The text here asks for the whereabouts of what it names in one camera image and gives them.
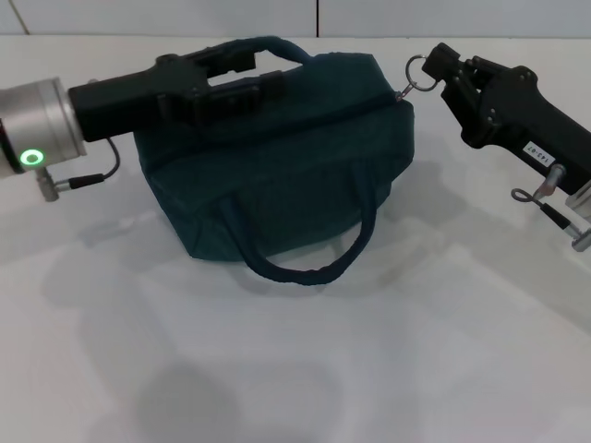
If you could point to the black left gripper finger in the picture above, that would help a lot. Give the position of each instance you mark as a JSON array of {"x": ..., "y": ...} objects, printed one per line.
[
  {"x": 240, "y": 94},
  {"x": 226, "y": 60}
]

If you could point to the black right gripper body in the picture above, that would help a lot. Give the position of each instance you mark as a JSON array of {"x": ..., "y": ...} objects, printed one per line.
[{"x": 531, "y": 120}]

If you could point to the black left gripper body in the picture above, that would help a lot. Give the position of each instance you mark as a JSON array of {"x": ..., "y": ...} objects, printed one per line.
[{"x": 129, "y": 101}]

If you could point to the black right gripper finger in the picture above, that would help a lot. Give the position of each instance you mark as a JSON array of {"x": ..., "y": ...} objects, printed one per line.
[
  {"x": 445, "y": 69},
  {"x": 489, "y": 67}
]

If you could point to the dark teal insulated lunch bag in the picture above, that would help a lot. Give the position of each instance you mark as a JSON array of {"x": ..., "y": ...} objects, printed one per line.
[{"x": 277, "y": 184}]

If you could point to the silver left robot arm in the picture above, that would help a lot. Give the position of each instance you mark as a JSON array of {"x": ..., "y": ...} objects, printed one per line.
[{"x": 37, "y": 124}]

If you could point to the silver right gripper connector stub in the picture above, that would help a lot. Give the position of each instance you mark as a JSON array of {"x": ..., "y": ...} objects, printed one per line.
[{"x": 551, "y": 177}]

